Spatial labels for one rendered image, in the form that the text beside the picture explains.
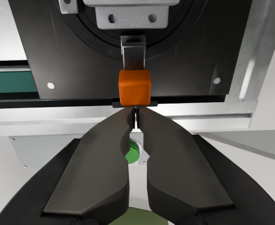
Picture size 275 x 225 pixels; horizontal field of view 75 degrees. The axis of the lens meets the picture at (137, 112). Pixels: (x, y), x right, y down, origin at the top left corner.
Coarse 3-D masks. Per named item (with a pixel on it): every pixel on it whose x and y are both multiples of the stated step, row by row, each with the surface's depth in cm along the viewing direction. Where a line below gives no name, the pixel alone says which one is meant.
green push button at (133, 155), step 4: (132, 144) 27; (136, 144) 28; (132, 148) 27; (136, 148) 27; (128, 152) 27; (132, 152) 27; (136, 152) 27; (128, 156) 27; (132, 156) 27; (136, 156) 27; (128, 160) 28; (132, 160) 28; (136, 160) 28
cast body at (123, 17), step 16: (96, 0) 8; (112, 0) 8; (128, 0) 8; (144, 0) 8; (160, 0) 8; (176, 0) 8; (96, 16) 11; (112, 16) 11; (128, 16) 11; (144, 16) 11; (160, 16) 11
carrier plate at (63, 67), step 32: (32, 0) 17; (224, 0) 18; (32, 32) 19; (64, 32) 19; (192, 32) 19; (224, 32) 19; (32, 64) 20; (64, 64) 20; (96, 64) 21; (160, 64) 21; (192, 64) 21; (224, 64) 21; (64, 96) 22; (96, 96) 23
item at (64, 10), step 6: (60, 0) 14; (66, 0) 14; (72, 0) 14; (78, 0) 15; (60, 6) 15; (66, 6) 15; (72, 6) 15; (78, 6) 15; (66, 12) 15; (72, 12) 15; (78, 12) 15
